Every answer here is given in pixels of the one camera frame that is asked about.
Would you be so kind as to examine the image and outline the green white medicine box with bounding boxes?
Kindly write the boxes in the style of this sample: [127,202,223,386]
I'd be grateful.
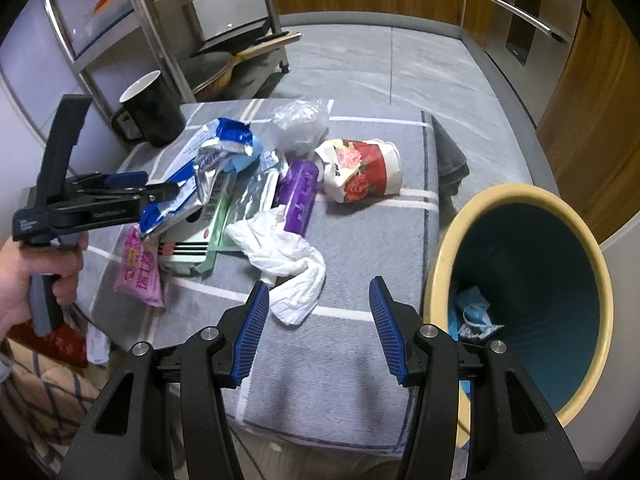
[158,174,236,276]

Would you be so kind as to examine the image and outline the pink snack packet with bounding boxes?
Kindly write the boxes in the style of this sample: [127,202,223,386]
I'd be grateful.
[113,226,165,308]

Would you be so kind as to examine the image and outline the blue white foil wrapper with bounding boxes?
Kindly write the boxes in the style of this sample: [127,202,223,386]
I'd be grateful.
[139,117,254,240]

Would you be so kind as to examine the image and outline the clear plastic blister pack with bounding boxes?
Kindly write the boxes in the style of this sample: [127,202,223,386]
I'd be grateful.
[226,150,288,224]

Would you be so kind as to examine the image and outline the purple spray bottle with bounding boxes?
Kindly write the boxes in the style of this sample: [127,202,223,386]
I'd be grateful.
[277,159,319,236]

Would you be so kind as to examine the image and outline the clear plastic bag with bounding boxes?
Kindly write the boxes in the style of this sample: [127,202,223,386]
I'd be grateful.
[270,99,330,158]

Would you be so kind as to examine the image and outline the white tissue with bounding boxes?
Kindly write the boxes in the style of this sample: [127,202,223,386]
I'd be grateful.
[224,206,326,326]

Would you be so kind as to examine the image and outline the crushed floral paper cup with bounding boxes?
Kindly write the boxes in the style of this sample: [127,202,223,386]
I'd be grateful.
[314,139,404,204]

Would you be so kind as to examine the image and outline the blue trash in bin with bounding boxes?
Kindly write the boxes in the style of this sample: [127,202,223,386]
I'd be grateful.
[448,287,502,344]

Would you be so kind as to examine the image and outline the yellow rimmed teal trash bin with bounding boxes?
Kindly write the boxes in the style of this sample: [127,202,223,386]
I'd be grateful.
[423,183,614,426]

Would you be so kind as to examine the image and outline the person's left hand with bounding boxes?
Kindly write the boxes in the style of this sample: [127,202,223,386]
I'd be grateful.
[0,232,89,339]

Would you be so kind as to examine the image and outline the black mug white inside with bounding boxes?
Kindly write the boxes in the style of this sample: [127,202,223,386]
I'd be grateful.
[111,70,186,148]

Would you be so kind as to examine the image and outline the grey plaid cloth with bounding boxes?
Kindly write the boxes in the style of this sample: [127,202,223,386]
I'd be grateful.
[77,102,457,455]

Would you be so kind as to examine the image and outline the stainless steel rack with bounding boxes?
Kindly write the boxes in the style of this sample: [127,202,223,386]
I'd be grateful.
[43,0,282,119]

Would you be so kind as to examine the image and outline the wooden cabinets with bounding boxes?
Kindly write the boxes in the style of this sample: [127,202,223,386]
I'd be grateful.
[276,0,639,242]

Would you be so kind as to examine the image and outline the stainless steel oven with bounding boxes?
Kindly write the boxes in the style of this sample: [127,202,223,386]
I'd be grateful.
[486,0,582,124]

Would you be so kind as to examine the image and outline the wok with wooden handle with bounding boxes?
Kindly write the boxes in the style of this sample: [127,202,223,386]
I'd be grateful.
[181,32,302,102]

